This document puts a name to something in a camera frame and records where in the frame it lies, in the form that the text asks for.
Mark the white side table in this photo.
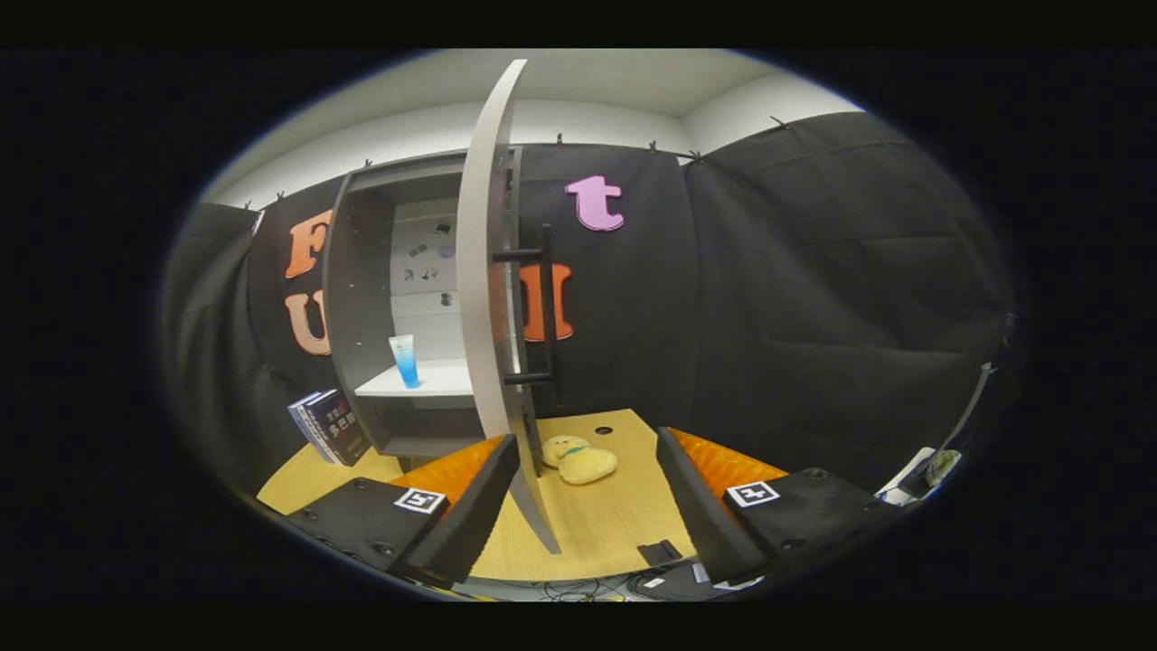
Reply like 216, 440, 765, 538
875, 445, 959, 507

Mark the dark grey cabinet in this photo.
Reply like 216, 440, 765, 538
323, 149, 525, 459

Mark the tangle of floor cables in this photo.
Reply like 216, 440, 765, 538
533, 574, 634, 602

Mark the white and blue tube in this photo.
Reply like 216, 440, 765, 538
389, 335, 421, 390

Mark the black backdrop cloth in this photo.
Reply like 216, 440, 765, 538
163, 113, 1018, 507

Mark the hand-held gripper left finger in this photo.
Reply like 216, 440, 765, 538
286, 434, 522, 589

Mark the beige cabinet door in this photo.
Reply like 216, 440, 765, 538
455, 60, 563, 554

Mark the yellow plush toy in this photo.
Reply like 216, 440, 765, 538
541, 435, 619, 486

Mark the dark blue book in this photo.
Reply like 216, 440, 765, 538
287, 394, 337, 464
296, 392, 346, 466
306, 389, 372, 467

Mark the dark grey box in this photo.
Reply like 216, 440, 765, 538
630, 562, 715, 602

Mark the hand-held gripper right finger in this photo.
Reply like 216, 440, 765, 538
655, 427, 905, 586

